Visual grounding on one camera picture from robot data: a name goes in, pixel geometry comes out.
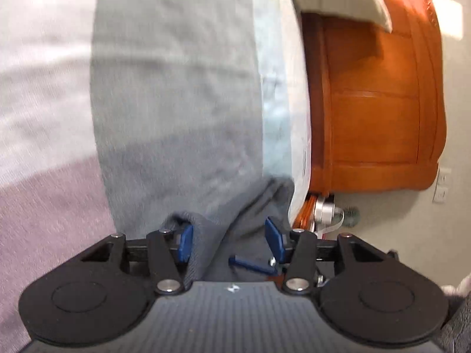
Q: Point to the dark grey pants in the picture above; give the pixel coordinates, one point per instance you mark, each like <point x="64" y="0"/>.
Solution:
<point x="239" y="220"/>

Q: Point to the silver metal canister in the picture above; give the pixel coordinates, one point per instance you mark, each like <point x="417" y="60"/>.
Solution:
<point x="325" y="209"/>

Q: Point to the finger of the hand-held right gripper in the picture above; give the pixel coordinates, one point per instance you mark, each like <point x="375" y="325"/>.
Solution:
<point x="250" y="264"/>

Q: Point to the wooden headboard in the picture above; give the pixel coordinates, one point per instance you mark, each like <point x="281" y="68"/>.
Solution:
<point x="375" y="117"/>

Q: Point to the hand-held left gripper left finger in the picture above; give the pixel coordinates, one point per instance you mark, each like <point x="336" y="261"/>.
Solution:
<point x="186" y="244"/>

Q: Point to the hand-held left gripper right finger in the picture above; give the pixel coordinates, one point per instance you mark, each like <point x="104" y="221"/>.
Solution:
<point x="275" y="241"/>

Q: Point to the white wall socket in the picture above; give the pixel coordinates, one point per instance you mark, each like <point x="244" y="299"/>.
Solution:
<point x="441" y="195"/>
<point x="444" y="178"/>

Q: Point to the large cream printed pillow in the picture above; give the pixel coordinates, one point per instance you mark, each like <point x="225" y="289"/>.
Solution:
<point x="338" y="0"/>

